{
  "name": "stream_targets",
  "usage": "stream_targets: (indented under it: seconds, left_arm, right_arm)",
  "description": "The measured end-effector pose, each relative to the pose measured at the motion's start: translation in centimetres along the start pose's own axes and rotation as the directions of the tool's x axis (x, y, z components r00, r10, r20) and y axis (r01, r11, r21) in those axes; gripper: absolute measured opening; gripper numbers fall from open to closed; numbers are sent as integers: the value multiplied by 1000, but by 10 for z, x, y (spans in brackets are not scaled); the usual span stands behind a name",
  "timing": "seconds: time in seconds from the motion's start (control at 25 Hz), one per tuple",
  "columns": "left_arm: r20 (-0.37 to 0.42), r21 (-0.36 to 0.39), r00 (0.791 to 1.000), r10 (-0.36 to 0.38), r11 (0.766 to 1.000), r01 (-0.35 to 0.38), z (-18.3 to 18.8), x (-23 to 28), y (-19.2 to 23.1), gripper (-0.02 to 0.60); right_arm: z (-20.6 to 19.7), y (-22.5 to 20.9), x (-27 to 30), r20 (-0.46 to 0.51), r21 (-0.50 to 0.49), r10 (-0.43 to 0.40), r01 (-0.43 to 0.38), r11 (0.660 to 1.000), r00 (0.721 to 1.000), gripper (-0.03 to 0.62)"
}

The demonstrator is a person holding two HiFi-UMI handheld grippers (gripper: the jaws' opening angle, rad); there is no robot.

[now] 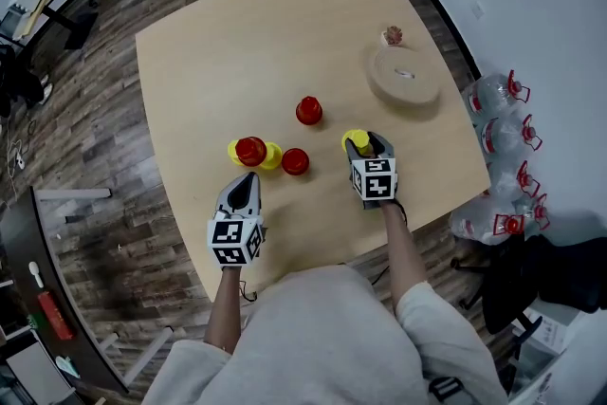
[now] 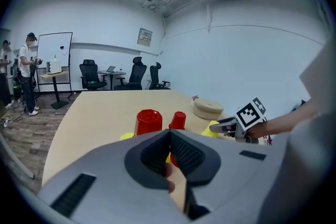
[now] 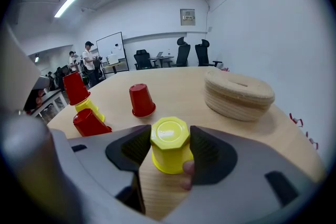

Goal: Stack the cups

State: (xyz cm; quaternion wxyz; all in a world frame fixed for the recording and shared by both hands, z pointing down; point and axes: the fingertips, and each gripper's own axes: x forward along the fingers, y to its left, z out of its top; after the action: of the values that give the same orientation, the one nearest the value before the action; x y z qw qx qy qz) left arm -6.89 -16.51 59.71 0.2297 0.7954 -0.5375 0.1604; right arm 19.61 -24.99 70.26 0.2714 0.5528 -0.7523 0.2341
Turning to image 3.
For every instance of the small ceiling light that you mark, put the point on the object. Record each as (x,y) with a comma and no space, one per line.
(36,59)

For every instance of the person's right hand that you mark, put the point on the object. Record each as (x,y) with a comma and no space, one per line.
(188,167)

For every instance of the round dark table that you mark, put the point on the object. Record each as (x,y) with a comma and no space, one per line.
(160,58)

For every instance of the person's left hand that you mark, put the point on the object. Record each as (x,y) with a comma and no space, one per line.
(40,97)

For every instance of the light wooden standing table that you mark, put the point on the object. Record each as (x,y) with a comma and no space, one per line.
(115,66)

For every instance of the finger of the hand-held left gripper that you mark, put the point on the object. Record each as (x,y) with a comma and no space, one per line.
(41,82)

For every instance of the dark table with white legs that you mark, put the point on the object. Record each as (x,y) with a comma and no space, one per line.
(50,95)

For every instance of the ceiling security camera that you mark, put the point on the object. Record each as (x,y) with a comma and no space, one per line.
(83,9)

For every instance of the yellow paper cup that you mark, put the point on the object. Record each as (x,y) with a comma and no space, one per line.
(92,109)
(170,139)

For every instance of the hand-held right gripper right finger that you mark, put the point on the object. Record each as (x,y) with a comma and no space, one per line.
(244,191)

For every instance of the grey laptop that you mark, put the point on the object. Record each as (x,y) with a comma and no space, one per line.
(159,54)

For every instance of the white box appliance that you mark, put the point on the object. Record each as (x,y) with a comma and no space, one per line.
(113,59)

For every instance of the white whiteboard on stand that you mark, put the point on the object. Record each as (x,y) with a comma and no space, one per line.
(110,44)

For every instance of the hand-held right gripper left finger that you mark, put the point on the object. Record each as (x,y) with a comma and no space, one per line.
(94,165)

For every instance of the red paper cup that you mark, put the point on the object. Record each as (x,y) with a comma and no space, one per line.
(75,90)
(141,99)
(89,123)

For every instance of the person's grey sweatshirt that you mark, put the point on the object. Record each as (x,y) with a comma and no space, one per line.
(15,70)

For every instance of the white wall switch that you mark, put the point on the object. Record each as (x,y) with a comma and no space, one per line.
(210,29)

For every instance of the grey wall electrical panel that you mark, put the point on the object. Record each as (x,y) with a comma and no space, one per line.
(187,17)

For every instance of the long ceiling light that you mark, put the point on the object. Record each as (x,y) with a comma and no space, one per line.
(66,5)

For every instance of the black office chair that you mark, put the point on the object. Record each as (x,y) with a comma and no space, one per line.
(203,53)
(183,52)
(143,59)

